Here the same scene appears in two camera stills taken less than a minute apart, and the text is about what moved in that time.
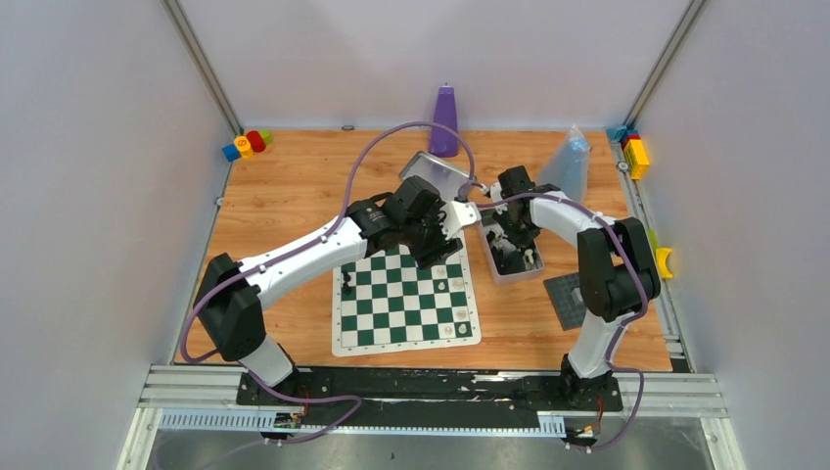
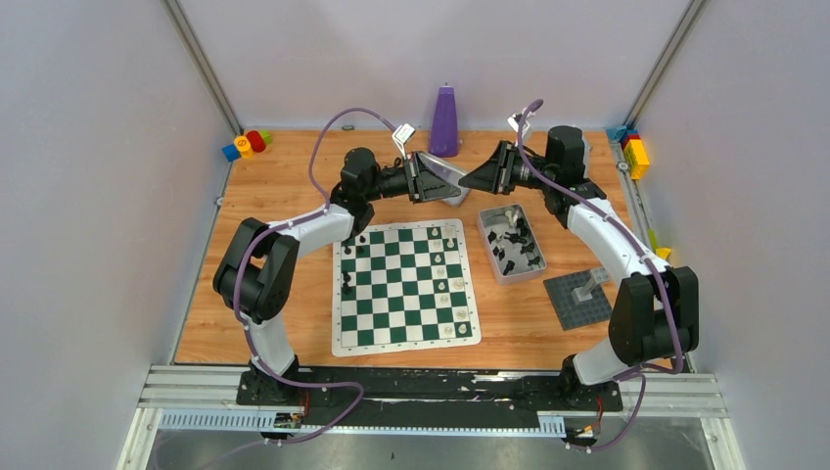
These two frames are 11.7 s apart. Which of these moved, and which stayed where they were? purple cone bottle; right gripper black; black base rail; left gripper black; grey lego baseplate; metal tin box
Moved: right gripper black; left gripper black
Stayed: grey lego baseplate; black base rail; purple cone bottle; metal tin box
